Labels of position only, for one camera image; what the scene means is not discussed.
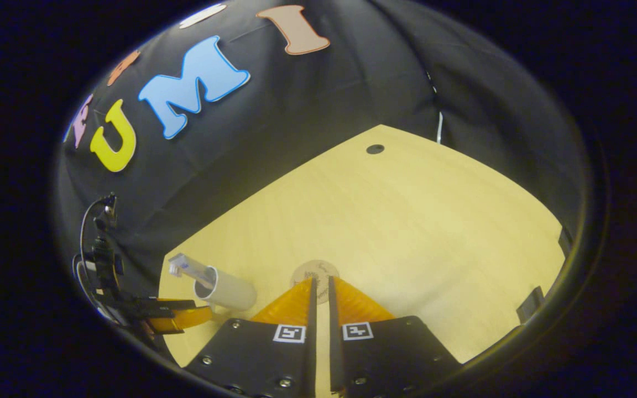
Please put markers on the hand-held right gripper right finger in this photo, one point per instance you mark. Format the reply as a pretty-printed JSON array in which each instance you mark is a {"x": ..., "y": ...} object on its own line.
[{"x": 390, "y": 359}]

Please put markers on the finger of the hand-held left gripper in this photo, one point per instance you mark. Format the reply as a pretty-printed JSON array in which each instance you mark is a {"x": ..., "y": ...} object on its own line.
[
  {"x": 191, "y": 319},
  {"x": 172, "y": 303}
]

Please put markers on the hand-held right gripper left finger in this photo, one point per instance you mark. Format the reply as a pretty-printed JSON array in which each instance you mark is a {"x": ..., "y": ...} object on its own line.
[{"x": 252, "y": 359}]

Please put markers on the white toothpaste tube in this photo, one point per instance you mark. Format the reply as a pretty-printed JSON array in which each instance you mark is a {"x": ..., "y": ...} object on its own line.
[{"x": 196, "y": 268}]

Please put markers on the white cup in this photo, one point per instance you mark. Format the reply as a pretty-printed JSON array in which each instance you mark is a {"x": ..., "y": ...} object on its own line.
[{"x": 233, "y": 293}]

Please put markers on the round cork coaster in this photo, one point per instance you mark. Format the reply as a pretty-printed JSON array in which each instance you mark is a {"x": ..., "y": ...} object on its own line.
[{"x": 316, "y": 271}]

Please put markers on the light wooden desktop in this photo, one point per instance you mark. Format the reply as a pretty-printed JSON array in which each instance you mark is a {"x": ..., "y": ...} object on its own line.
[{"x": 407, "y": 221}]

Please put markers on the black desk edge clamp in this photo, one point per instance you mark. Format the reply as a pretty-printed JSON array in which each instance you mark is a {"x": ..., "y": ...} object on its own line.
[
  {"x": 565, "y": 241},
  {"x": 531, "y": 304}
]

